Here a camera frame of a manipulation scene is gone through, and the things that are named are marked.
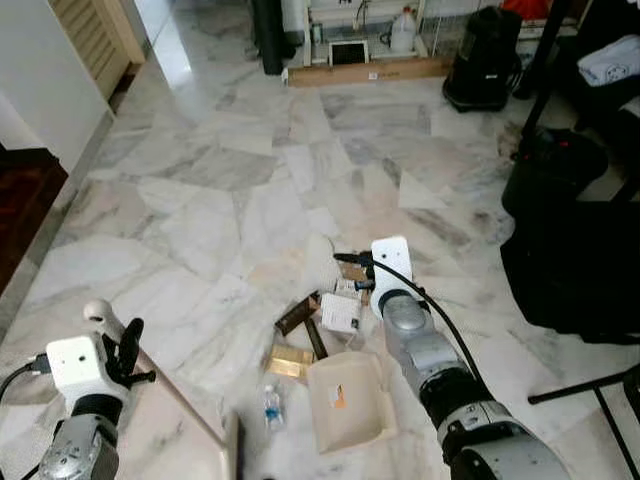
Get white plastic jug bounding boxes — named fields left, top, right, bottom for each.
left=389, top=7, right=418, bottom=54

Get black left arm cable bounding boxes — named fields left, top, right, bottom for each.
left=0, top=355, right=51, bottom=480

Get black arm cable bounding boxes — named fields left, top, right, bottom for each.
left=333, top=252, right=491, bottom=396
left=0, top=355, right=51, bottom=480

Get golden yellow box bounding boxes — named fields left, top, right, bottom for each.
left=264, top=343, right=317, bottom=380

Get black chair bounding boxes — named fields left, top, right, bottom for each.
left=550, top=0, right=640, bottom=136

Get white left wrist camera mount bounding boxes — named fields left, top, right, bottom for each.
left=46, top=335, right=113, bottom=403

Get black metal stand legs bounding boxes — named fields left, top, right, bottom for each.
left=528, top=362, right=640, bottom=480

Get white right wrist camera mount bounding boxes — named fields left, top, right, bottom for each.
left=369, top=236, right=414, bottom=319

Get red object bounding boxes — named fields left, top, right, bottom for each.
left=500, top=0, right=549, bottom=17

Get wooden louvred door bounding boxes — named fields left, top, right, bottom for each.
left=50, top=0, right=148, bottom=101

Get round black bag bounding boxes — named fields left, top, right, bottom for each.
left=503, top=128, right=609, bottom=216

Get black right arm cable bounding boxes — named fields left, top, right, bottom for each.
left=333, top=252, right=491, bottom=396

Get long brown cardboard box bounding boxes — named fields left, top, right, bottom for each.
left=287, top=57, right=453, bottom=89

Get wide dark brown cardboard strip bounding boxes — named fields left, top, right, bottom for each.
left=276, top=293, right=322, bottom=337

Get black stand pole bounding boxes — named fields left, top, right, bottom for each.
left=513, top=0, right=573, bottom=151

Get narrow dark brown cardboard strip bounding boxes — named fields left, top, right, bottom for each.
left=304, top=318, right=330, bottom=362

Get white framed panel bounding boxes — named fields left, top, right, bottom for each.
left=328, top=40, right=372, bottom=68

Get white carton box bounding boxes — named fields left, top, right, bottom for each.
left=320, top=292, right=364, bottom=336

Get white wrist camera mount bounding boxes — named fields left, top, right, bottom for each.
left=369, top=236, right=414, bottom=319
left=46, top=335, right=113, bottom=403

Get large black case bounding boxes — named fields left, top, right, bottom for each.
left=499, top=195, right=640, bottom=346

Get white metal rack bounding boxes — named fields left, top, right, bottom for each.
left=303, top=0, right=446, bottom=63

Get clear plastic water bottle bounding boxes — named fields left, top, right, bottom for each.
left=262, top=384, right=287, bottom=433

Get pale grey cloth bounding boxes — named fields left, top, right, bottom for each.
left=578, top=35, right=640, bottom=88

